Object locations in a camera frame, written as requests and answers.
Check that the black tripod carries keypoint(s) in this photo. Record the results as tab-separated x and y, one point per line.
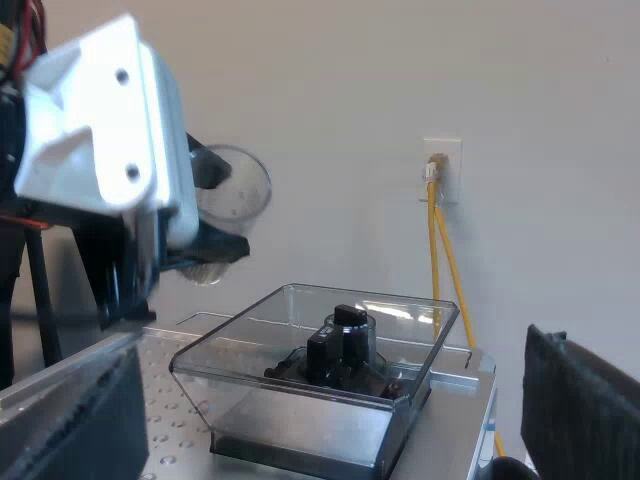
42	300

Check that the white wall socket plate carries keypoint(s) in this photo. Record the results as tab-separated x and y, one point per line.
452	170

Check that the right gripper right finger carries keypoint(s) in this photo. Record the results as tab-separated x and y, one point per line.
585	410

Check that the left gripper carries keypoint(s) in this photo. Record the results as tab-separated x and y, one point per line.
125	270

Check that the clear bean box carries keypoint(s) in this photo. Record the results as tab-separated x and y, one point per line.
300	430

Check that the clear measuring glass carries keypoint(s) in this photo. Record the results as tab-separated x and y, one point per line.
245	195

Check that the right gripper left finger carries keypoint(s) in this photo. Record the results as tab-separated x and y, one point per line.
100	430

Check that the steel espresso machine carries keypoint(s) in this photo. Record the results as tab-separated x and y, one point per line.
165	360

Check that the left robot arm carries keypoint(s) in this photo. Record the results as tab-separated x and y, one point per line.
10	130

